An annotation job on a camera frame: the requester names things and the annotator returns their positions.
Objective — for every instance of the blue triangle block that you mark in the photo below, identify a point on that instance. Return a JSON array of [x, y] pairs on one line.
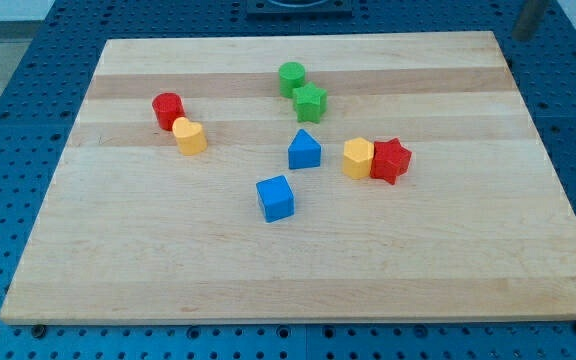
[[304, 151]]

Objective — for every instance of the red star block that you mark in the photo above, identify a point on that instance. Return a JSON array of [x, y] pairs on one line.
[[390, 160]]

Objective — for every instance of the red cylinder block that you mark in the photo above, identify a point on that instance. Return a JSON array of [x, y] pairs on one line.
[[167, 108]]

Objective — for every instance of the green star block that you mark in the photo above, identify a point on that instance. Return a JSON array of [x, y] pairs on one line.
[[309, 102]]

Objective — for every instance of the grey metal rod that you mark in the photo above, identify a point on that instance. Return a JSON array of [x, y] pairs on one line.
[[529, 19]]

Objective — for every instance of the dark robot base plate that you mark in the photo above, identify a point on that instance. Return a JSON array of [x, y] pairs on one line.
[[297, 7]]

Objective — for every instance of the yellow heart block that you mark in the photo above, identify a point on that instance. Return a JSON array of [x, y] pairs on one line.
[[190, 136]]

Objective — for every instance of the light wooden board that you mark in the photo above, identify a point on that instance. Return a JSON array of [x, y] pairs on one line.
[[132, 232]]

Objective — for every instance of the blue cube block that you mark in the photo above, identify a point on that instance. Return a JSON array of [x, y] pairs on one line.
[[275, 198]]

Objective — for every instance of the yellow hexagon block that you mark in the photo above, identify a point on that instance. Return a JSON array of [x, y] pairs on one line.
[[358, 155]]

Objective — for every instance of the green cylinder block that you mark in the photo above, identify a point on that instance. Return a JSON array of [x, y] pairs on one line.
[[291, 75]]

